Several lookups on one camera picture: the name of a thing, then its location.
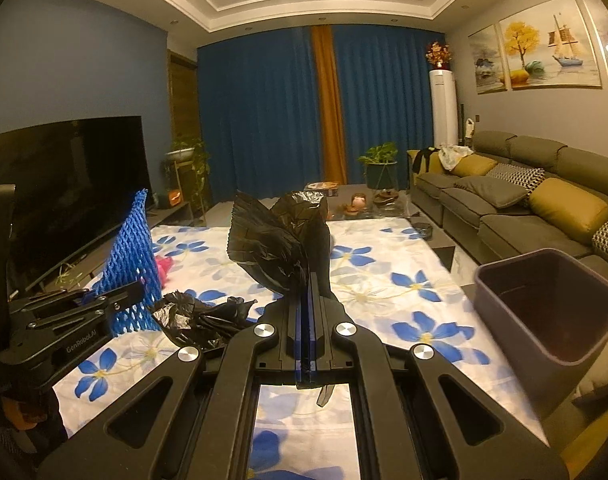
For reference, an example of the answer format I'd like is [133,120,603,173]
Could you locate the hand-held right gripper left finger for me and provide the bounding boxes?
[36,272,305,480]

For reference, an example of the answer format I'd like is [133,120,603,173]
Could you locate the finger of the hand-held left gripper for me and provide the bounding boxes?
[11,280,146,333]

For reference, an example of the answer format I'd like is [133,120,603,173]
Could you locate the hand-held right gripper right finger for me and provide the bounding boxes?
[306,272,569,480]

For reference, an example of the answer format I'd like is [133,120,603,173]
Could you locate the blue foam net sleeve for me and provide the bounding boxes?
[91,188,162,338]

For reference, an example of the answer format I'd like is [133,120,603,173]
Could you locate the dark pleated plastic bag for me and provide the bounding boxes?
[227,191,345,311]

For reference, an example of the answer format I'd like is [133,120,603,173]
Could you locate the grey purple trash bin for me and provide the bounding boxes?
[474,248,608,367]

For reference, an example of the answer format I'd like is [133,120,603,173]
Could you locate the black flat television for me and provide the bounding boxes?
[0,116,153,295]

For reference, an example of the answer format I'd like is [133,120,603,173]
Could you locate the crumpled black plastic bag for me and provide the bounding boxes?
[151,291,259,352]

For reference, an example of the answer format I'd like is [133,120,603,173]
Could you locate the white blue-flower tablecloth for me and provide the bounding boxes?
[51,217,547,480]

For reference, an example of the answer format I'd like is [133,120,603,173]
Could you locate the glass coffee table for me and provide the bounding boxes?
[329,182,417,222]

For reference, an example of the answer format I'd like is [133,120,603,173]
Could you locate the trailing plant in white bowl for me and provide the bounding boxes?
[164,135,211,213]

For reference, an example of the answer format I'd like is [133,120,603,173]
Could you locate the green plant in dark pot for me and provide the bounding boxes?
[357,142,400,192]

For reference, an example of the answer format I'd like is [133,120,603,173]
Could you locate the brown wooden panel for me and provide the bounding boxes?
[166,49,203,197]

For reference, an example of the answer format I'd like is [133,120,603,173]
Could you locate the black garment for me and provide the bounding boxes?
[408,149,438,177]

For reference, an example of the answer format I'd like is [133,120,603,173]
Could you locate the orange curtain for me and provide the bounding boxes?
[310,25,349,186]

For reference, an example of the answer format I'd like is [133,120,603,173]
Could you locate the blue curtain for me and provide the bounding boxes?
[197,25,326,202]
[332,24,446,187]

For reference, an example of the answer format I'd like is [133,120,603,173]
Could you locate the white clothes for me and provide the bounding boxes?
[436,144,475,171]

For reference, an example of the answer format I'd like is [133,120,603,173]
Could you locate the grey cushion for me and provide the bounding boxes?
[454,175,530,210]

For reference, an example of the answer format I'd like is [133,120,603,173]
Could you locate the grey sofa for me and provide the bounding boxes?
[406,130,608,283]

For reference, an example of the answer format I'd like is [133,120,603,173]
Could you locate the small yellow cushion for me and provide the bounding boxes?
[451,154,499,179]

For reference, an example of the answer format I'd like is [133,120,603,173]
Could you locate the white tower air conditioner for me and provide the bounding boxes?
[428,70,459,149]

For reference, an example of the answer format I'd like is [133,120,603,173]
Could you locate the large yellow cushion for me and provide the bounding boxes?
[528,177,608,246]

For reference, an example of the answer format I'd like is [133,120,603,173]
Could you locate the red and gold flower ornament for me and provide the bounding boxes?
[424,41,454,70]

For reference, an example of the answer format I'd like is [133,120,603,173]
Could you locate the grey landscape painting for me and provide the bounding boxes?
[467,24,510,95]

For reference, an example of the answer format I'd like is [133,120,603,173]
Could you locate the yellow tree sailboat painting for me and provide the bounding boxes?
[499,0,601,91]

